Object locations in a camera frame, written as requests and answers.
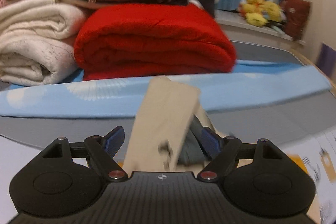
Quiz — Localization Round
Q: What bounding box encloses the beige and yellow hooded jacket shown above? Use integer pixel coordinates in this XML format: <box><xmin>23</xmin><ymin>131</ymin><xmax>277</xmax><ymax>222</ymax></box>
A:
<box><xmin>117</xmin><ymin>75</ymin><xmax>257</xmax><ymax>172</ymax></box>

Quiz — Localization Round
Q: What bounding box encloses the red folded blanket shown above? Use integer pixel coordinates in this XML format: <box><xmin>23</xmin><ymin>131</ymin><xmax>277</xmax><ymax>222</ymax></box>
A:
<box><xmin>74</xmin><ymin>3</ymin><xmax>238</xmax><ymax>81</ymax></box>

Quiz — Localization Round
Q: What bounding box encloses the cream folded blanket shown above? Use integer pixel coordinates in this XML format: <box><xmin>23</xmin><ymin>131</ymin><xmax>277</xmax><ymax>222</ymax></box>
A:
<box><xmin>0</xmin><ymin>0</ymin><xmax>88</xmax><ymax>86</ymax></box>

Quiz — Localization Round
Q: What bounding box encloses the yellow plush toy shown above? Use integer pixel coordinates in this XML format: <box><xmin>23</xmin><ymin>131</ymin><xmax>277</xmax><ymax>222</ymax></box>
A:
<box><xmin>262</xmin><ymin>0</ymin><xmax>283</xmax><ymax>23</ymax></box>
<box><xmin>238</xmin><ymin>0</ymin><xmax>269</xmax><ymax>28</ymax></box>

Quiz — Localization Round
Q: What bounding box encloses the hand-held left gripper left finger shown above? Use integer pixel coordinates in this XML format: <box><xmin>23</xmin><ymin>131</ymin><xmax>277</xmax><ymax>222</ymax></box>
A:
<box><xmin>39</xmin><ymin>126</ymin><xmax>129</xmax><ymax>183</ymax></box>

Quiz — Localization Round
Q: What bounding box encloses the window sill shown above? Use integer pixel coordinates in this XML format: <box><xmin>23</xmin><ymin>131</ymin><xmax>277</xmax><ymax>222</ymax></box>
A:
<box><xmin>215</xmin><ymin>9</ymin><xmax>307</xmax><ymax>51</ymax></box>

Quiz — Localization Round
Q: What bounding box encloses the light blue mat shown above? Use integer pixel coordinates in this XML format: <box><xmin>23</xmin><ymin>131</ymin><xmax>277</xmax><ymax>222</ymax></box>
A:
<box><xmin>0</xmin><ymin>59</ymin><xmax>332</xmax><ymax>120</ymax></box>

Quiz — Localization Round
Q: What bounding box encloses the grey printed bed sheet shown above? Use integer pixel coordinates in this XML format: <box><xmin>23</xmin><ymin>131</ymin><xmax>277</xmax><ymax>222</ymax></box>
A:
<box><xmin>0</xmin><ymin>40</ymin><xmax>336</xmax><ymax>224</ymax></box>

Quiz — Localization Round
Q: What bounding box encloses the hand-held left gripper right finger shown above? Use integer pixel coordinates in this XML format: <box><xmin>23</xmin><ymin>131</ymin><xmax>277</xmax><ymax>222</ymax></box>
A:
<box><xmin>197</xmin><ymin>127</ymin><xmax>285</xmax><ymax>183</ymax></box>

